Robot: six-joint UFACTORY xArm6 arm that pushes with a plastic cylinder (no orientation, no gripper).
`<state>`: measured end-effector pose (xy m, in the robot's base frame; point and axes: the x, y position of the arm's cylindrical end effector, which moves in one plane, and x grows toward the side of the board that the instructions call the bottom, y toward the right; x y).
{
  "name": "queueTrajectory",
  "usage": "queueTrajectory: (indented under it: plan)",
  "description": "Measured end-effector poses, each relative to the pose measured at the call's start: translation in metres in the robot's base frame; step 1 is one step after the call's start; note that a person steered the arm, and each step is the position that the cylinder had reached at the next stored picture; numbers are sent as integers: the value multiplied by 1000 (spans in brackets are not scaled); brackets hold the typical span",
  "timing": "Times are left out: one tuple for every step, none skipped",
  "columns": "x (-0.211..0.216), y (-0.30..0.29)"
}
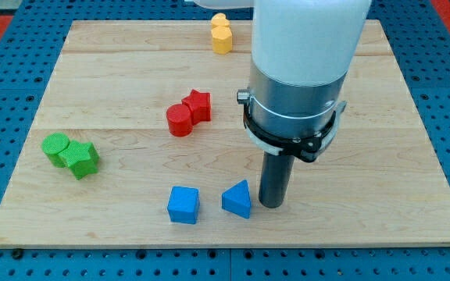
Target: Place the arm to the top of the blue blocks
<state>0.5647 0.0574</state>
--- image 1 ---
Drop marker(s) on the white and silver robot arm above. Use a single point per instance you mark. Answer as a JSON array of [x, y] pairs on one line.
[[301, 52]]

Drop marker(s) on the red star block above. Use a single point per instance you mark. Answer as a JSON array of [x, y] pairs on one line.
[[199, 104]]

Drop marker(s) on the red cylinder block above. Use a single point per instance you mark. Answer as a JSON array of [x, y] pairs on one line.
[[179, 120]]

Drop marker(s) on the blue triangle block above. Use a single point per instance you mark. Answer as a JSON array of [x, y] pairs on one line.
[[237, 200]]

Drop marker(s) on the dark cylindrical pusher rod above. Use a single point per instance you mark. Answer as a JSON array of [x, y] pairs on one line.
[[276, 172]]

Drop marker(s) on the blue cube block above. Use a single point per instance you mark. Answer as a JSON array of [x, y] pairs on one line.
[[183, 205]]

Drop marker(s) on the wooden board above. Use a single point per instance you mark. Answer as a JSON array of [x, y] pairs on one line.
[[379, 183]]

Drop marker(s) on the yellow hexagon block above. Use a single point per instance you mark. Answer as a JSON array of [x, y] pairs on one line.
[[222, 40]]

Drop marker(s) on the yellow heart block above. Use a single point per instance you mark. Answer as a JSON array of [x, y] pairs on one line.
[[219, 20]]

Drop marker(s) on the green star block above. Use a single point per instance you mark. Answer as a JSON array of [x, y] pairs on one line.
[[80, 158]]

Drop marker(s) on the green cylinder block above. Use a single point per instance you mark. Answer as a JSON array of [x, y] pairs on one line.
[[53, 145]]

